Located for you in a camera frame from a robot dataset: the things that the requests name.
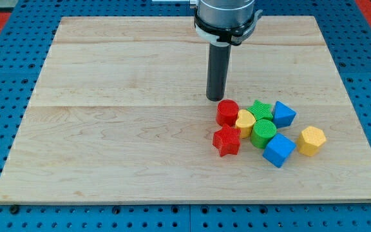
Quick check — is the red cylinder block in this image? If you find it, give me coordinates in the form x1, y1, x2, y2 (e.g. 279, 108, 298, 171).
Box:
216, 99, 239, 126

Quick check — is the wooden board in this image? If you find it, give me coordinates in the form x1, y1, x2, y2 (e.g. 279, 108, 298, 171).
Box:
0, 16, 371, 205

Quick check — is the blue triangle block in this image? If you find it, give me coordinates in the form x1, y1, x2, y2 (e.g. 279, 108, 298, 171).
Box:
272, 101, 297, 128

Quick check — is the yellow hexagon block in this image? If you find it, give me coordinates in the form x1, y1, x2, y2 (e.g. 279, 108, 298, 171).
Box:
296, 126, 327, 157

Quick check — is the blue cube block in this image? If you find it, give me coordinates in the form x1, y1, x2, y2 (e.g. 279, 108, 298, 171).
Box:
263, 133, 296, 168

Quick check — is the green cylinder block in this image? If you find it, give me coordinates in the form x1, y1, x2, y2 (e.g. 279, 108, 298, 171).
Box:
250, 119, 277, 149

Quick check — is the red star block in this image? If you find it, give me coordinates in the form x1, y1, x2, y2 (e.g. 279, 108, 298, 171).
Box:
213, 124, 240, 157

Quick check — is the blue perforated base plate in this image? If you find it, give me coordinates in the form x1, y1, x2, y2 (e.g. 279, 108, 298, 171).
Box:
0, 0, 371, 231

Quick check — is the yellow heart block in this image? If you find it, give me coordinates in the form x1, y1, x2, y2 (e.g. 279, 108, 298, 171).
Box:
234, 109, 256, 139

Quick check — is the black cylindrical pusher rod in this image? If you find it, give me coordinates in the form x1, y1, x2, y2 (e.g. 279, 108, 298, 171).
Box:
206, 44, 231, 101

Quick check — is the green star block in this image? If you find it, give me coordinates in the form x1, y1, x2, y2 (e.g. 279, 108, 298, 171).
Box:
247, 100, 273, 121

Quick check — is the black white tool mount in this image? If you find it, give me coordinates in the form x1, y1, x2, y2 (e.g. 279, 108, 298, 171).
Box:
194, 10, 263, 46

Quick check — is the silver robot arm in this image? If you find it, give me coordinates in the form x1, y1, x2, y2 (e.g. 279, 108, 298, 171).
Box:
194, 0, 263, 101

